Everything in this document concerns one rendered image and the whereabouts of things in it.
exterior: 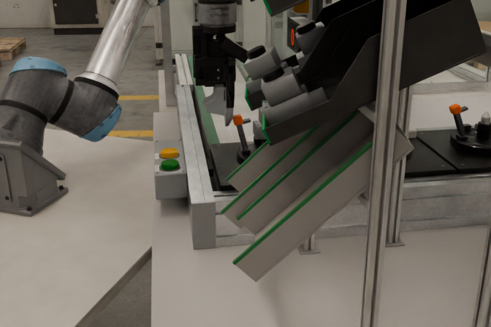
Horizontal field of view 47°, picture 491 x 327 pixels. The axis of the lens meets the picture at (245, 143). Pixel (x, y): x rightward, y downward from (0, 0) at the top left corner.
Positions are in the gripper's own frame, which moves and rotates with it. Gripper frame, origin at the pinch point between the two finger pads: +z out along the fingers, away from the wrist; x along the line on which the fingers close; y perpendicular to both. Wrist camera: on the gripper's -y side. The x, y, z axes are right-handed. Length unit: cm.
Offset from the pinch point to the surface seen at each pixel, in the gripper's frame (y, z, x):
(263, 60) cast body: -1.6, -19.1, 30.5
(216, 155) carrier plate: 2.6, 9.6, -4.5
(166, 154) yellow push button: 13.6, 9.6, -6.8
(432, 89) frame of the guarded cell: -87, 19, -82
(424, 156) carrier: -42.6, 9.5, 4.2
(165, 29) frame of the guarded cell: 12, -6, -82
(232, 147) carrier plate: -1.5, 9.6, -8.4
